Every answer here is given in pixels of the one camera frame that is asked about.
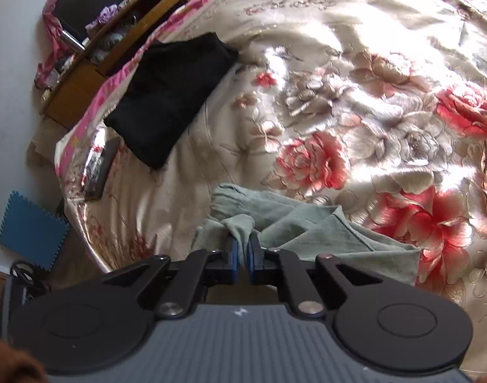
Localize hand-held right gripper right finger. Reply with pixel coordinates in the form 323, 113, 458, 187
247, 235, 388, 317

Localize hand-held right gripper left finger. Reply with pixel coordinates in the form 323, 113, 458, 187
103, 237, 241, 320

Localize light green pants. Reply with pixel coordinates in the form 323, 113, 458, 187
191, 184, 422, 287

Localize black folded pants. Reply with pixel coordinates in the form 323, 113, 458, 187
103, 33, 240, 169

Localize floral satin bedspread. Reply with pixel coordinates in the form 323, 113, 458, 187
28, 0, 487, 383

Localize blue foam mat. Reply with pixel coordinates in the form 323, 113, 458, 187
0, 191, 71, 272

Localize black metal stand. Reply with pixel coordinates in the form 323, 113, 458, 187
0, 261, 50, 328

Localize wooden cabinet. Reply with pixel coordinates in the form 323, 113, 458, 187
40, 0, 224, 129

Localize purple cloth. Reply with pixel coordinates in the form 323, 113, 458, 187
86, 4, 121, 29

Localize pink floral cloth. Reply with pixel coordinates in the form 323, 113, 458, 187
35, 0, 74, 90

